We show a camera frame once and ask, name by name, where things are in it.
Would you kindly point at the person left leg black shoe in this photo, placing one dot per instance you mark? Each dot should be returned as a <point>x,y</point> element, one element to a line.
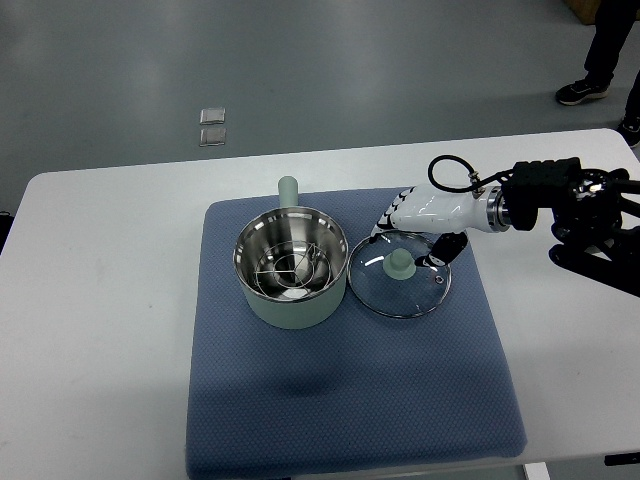
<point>613,23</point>

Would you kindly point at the blue fabric mat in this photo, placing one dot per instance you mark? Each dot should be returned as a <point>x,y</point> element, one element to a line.
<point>358,391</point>

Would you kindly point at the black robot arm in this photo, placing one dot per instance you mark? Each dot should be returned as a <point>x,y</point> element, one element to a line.
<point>587,206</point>

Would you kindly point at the green steel cooking pot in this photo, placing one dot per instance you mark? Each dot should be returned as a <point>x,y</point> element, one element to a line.
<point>292,222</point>

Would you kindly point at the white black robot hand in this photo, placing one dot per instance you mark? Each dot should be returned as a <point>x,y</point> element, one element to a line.
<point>447,215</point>

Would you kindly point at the person right black shoe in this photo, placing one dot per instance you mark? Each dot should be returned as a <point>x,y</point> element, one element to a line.
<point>629,127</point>

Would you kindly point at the brown cardboard box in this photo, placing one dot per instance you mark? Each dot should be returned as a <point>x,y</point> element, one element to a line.
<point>585,10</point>

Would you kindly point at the wire steamer rack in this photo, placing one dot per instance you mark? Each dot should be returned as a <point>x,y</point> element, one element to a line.
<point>292,270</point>

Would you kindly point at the upper metal floor plate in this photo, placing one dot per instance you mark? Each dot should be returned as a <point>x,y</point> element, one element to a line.
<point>212,115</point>

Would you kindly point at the black table control panel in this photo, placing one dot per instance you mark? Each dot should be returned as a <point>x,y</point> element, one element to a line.
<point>622,459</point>

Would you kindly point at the black object left edge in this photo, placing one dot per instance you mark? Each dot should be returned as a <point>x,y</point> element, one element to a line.
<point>6,222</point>

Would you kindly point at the glass lid green knob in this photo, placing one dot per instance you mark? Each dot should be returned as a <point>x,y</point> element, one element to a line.
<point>391,276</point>

